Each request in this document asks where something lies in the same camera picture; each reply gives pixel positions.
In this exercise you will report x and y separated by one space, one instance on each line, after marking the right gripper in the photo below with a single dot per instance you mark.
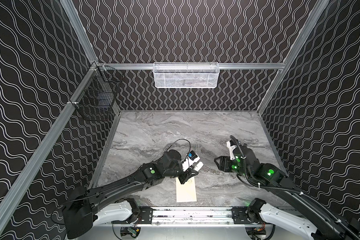
226 163

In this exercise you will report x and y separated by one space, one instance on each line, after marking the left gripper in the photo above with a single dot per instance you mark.
184 174

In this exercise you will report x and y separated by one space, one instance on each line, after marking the cream envelope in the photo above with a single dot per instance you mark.
186 192

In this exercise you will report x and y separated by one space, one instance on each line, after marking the white glue stick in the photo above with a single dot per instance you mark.
198 166

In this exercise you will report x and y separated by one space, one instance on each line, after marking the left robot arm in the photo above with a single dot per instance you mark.
83 206

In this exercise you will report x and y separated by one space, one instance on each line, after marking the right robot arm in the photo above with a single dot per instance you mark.
317 223

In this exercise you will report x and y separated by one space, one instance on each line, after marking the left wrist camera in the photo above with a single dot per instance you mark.
191 159

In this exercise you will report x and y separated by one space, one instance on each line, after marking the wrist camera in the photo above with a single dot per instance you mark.
231 146
191 159

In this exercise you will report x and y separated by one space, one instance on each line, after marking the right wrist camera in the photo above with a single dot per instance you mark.
231 146

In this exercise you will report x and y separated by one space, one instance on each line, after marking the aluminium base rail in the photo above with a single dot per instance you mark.
172 216

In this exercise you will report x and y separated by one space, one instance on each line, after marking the white wire mesh basket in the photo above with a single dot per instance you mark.
184 75

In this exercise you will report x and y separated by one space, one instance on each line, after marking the black wire basket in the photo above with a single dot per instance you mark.
95 103

